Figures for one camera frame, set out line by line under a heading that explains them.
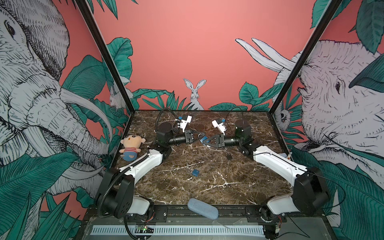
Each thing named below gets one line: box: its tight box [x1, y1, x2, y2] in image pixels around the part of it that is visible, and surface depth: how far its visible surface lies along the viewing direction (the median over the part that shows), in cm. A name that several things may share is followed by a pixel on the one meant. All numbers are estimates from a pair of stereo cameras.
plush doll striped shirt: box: [119, 134, 146, 162], surface depth 95 cm
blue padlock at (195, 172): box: [191, 169, 200, 177], surface depth 90 cm
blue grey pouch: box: [187, 198, 219, 220], surface depth 76 cm
